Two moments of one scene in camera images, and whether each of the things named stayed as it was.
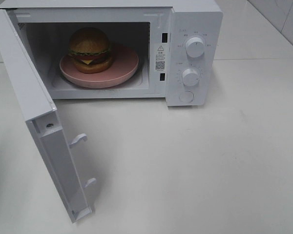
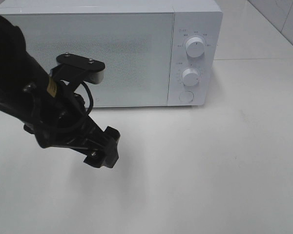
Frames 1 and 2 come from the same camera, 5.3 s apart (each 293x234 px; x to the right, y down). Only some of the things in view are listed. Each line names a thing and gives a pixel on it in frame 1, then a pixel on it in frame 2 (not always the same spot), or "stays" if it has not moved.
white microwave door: x=41 y=116 → x=137 y=50
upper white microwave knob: x=195 y=47 stays
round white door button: x=186 y=96 stays
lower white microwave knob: x=190 y=77 stays
